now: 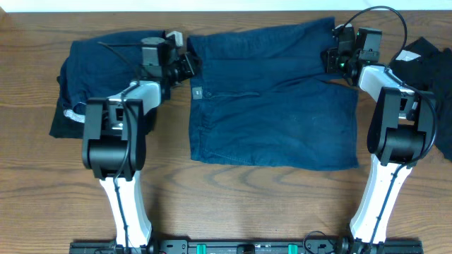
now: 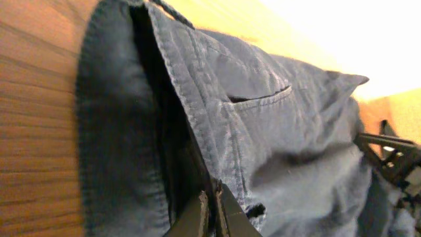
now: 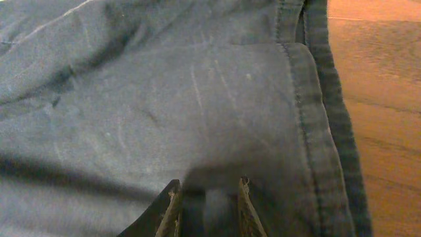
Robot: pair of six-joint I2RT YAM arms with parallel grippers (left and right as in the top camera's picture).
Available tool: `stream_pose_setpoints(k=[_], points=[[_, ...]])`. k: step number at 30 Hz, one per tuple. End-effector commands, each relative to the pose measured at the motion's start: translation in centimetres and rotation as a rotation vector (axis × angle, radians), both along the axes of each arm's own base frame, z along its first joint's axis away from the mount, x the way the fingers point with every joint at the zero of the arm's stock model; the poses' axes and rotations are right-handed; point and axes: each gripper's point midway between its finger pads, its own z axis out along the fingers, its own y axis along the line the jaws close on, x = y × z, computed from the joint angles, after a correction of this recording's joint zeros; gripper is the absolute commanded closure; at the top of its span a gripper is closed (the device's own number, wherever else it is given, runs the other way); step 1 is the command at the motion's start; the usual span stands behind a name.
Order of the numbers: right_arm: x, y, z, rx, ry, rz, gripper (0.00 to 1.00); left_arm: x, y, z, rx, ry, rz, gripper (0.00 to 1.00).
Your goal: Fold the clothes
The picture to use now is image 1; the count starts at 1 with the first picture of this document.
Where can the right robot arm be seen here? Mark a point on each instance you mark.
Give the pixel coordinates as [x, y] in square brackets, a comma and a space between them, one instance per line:
[402, 131]

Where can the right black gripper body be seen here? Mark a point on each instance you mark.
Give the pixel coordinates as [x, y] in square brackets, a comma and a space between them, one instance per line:
[332, 61]

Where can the blue denim shorts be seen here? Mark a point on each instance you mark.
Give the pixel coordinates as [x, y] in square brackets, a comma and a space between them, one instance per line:
[263, 98]

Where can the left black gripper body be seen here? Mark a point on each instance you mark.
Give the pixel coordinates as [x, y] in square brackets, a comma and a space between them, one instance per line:
[190, 65]

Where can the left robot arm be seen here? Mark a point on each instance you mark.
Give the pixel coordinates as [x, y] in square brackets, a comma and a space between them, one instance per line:
[114, 140]

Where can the black garment with logo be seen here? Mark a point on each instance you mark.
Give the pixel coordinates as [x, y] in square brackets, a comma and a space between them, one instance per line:
[431, 71]

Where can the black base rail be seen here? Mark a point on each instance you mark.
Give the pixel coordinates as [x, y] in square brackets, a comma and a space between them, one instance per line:
[313, 245]

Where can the folded black shorts white stripe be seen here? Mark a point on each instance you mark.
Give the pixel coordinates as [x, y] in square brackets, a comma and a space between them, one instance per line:
[65, 124]

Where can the folded navy shorts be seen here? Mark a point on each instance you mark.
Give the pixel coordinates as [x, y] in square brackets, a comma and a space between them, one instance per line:
[99, 67]

